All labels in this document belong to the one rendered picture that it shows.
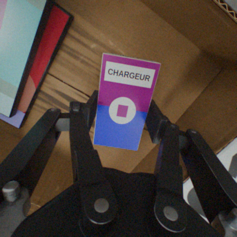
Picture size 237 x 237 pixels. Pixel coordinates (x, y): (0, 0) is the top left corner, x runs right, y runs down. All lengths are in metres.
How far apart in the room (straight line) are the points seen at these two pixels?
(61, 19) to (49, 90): 0.09
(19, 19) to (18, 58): 0.04
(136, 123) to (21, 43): 0.17
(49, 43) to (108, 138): 0.15
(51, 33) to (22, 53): 0.04
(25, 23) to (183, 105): 0.23
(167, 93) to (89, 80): 0.12
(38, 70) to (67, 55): 0.04
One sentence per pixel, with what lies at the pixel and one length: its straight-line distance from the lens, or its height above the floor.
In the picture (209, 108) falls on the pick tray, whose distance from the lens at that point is 0.22.
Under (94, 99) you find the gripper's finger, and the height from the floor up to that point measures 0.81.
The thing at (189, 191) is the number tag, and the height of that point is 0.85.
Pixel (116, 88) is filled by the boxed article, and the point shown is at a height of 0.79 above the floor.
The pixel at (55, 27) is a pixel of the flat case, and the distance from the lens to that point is 0.22.
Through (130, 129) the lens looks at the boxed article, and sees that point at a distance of 0.21.
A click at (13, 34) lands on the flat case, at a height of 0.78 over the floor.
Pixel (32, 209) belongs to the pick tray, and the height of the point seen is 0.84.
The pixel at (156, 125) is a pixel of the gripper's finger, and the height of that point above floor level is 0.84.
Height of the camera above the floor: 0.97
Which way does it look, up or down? 65 degrees down
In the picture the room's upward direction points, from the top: 178 degrees counter-clockwise
